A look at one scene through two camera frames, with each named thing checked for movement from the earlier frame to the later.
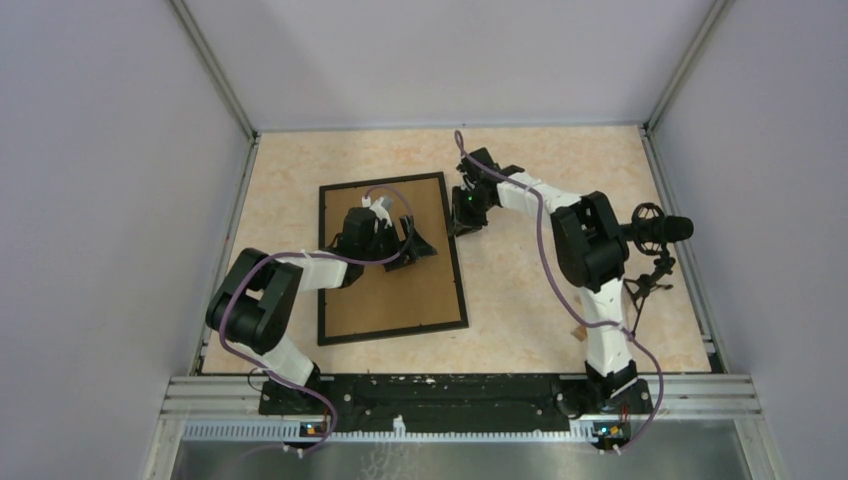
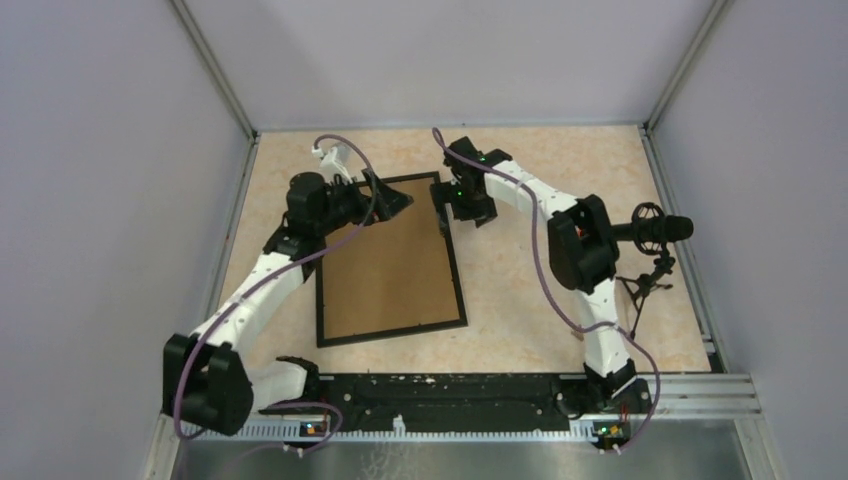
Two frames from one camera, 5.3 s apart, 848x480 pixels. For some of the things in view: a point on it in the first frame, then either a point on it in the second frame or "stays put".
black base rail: [462, 403] stays put
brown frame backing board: [420, 293] stays put
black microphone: [652, 230] stays put
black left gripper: [418, 249] -> [389, 202]
